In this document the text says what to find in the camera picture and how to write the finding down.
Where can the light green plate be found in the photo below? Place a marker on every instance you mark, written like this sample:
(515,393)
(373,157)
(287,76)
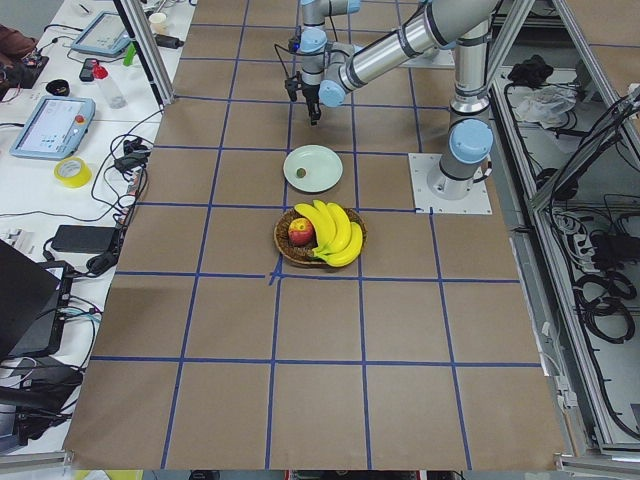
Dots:
(324,168)

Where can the red apple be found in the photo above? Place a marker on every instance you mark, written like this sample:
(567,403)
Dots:
(300,232)

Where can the yellow banana bunch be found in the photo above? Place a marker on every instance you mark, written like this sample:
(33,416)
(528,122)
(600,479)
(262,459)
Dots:
(340,233)

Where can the brown wicker basket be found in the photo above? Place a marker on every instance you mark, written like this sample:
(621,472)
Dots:
(292,253)

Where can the paper cup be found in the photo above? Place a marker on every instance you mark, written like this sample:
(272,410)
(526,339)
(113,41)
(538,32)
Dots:
(159,23)

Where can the clear plastic bottle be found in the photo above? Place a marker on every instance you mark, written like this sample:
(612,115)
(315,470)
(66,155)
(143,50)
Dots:
(108,87)

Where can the upper teach pendant tablet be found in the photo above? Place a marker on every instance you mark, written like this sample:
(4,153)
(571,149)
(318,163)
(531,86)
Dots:
(105,36)

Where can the teach pendant tablet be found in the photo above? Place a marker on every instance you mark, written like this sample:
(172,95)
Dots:
(55,128)
(105,36)

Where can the black cloth bundle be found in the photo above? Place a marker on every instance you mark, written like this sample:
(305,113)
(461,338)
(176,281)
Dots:
(532,72)

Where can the white crumpled cloth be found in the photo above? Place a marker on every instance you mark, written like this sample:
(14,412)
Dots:
(547,106)

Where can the yellow tape roll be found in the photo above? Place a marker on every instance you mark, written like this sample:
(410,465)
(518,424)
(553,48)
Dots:
(72,172)

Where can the lower teach pendant tablet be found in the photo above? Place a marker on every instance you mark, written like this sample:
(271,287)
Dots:
(55,128)

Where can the black power adapter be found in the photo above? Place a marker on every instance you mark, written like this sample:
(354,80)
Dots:
(83,239)

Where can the black laptop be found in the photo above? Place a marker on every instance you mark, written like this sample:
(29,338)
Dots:
(33,296)

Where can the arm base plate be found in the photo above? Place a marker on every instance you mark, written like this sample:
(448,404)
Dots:
(434,193)

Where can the aluminium frame post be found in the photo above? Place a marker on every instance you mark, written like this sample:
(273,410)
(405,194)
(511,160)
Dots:
(137,26)

